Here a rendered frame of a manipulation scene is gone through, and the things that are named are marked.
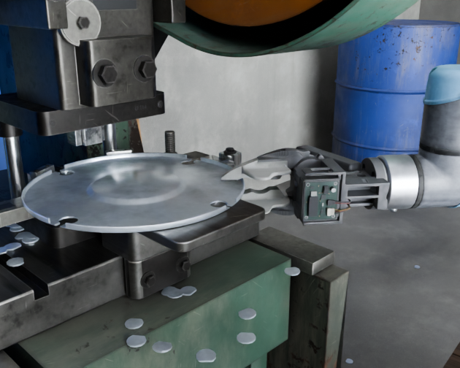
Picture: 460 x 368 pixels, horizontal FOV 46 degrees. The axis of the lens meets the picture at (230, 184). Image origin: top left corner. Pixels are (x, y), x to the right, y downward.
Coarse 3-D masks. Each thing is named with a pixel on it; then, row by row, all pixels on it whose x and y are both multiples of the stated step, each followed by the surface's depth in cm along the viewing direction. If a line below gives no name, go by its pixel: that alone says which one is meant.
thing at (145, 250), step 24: (216, 216) 64; (240, 216) 64; (264, 216) 67; (120, 240) 70; (144, 240) 69; (168, 240) 59; (192, 240) 58; (144, 264) 70; (168, 264) 73; (144, 288) 71
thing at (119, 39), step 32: (96, 0) 67; (128, 0) 70; (32, 32) 68; (64, 32) 64; (96, 32) 67; (128, 32) 71; (32, 64) 70; (64, 64) 66; (96, 64) 66; (128, 64) 69; (32, 96) 72; (64, 96) 67; (96, 96) 67; (128, 96) 70
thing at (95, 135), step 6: (102, 126) 80; (72, 132) 77; (78, 132) 77; (84, 132) 77; (90, 132) 78; (96, 132) 79; (102, 132) 80; (72, 138) 78; (78, 138) 78; (84, 138) 78; (90, 138) 78; (96, 138) 79; (102, 138) 80; (72, 144) 78; (78, 144) 78; (84, 144) 78; (90, 144) 78
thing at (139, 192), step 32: (96, 160) 84; (128, 160) 85; (160, 160) 85; (32, 192) 71; (64, 192) 71; (96, 192) 70; (128, 192) 70; (160, 192) 70; (192, 192) 71; (224, 192) 71; (64, 224) 62; (96, 224) 62; (128, 224) 62; (160, 224) 60
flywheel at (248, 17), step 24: (192, 0) 105; (216, 0) 100; (240, 0) 96; (264, 0) 92; (288, 0) 89; (312, 0) 86; (336, 0) 86; (240, 24) 97; (264, 24) 94; (288, 24) 100
